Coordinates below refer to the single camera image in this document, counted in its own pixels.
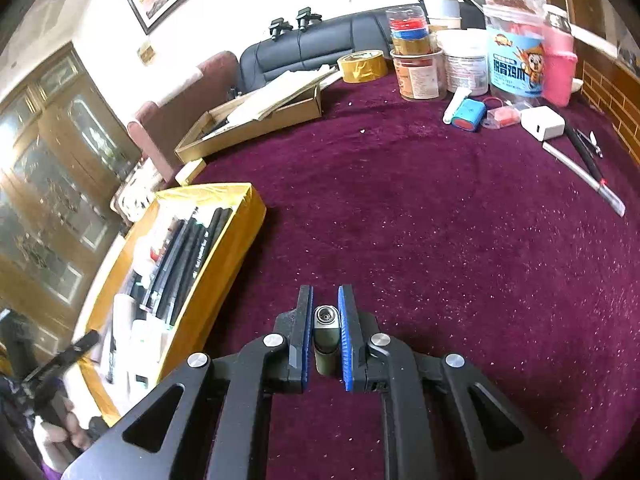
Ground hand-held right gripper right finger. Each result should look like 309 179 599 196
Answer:
337 284 582 480

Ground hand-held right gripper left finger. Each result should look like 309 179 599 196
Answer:
60 285 314 480

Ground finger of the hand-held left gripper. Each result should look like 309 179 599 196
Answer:
31 329 102 413

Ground olive green lighter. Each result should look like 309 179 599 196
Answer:
311 304 344 377

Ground gold box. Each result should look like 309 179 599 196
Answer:
74 182 268 422

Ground row of dark marker pens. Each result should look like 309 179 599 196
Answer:
127 204 235 329

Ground person's left hand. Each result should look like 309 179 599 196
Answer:
36 394 94 457

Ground wooden glass-door cabinet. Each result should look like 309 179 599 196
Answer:
0 42 147 357

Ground small tan box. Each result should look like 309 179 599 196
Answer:
174 158 207 187

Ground flat cardboard box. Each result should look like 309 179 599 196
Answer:
174 82 324 166

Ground stack of papers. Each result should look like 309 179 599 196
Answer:
202 67 342 134

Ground blue case red end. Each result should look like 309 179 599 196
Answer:
449 97 490 134

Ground white tube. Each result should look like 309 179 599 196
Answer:
441 87 472 126

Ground brown armchair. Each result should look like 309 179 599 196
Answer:
127 50 242 187

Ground clear box red contents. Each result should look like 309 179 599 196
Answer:
482 104 524 131

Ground clear jar orange label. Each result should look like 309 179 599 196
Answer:
389 49 449 103

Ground gold tape roll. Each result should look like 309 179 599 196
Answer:
336 49 390 84

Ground white pen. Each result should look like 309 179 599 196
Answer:
542 140 628 218

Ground white charger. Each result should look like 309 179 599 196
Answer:
519 105 567 143

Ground black sofa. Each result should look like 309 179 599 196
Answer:
238 0 489 97

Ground black pen red band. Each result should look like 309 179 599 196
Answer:
563 122 609 187

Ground white plastic tub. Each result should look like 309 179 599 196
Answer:
435 28 492 98

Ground nail clipper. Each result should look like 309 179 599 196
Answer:
577 128 605 158

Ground black clamp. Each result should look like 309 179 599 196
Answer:
295 7 324 32
268 17 294 42

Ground clear container of tape rolls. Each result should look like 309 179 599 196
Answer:
384 4 434 59

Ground large jar cartoon label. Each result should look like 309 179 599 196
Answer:
478 0 548 104

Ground pink thermos knitted sleeve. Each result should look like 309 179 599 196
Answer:
542 3 581 108

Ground brick-pattern wooden partition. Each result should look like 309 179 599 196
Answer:
539 0 640 182

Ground white flat box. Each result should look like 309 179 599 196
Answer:
569 22 619 59

